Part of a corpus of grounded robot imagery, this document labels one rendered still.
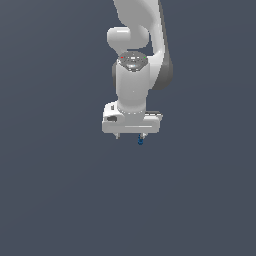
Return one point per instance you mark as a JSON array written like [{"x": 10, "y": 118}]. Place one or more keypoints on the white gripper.
[{"x": 130, "y": 123}]

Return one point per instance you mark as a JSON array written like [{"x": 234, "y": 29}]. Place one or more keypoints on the small blue object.
[{"x": 140, "y": 140}]

